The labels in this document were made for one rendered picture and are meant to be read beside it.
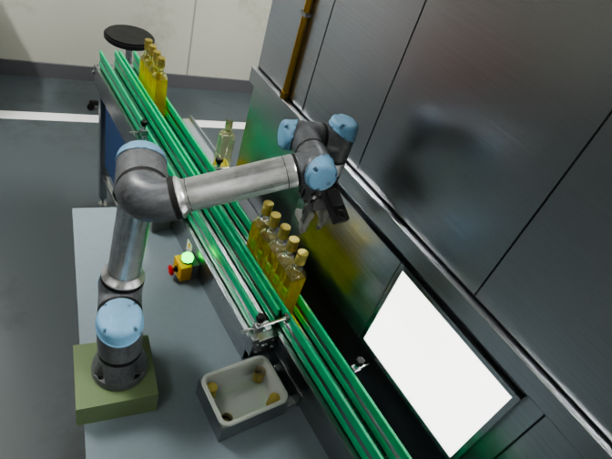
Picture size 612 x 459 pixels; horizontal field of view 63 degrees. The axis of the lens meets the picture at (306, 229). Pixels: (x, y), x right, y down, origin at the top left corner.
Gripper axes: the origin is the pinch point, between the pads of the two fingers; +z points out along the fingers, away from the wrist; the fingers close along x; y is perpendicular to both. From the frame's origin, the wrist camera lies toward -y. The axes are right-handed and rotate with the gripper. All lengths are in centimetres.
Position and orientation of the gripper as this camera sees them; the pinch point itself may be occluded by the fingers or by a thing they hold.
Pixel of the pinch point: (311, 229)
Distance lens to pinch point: 143.6
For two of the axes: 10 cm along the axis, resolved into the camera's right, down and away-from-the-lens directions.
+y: -5.0, -6.6, 5.5
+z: -2.7, 7.3, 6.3
